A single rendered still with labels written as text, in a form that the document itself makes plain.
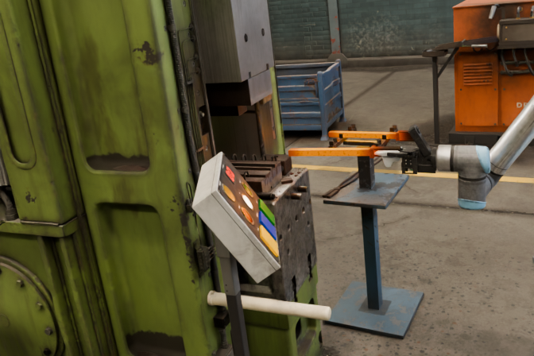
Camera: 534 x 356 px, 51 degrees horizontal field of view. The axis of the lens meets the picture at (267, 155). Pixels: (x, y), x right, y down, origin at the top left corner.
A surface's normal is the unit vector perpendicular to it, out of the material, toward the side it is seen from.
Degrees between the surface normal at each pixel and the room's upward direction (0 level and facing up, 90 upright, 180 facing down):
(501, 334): 0
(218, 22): 90
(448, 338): 0
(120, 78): 89
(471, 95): 90
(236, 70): 90
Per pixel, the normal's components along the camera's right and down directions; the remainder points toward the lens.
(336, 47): -0.47, 0.32
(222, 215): 0.04, 0.30
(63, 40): 0.86, 0.05
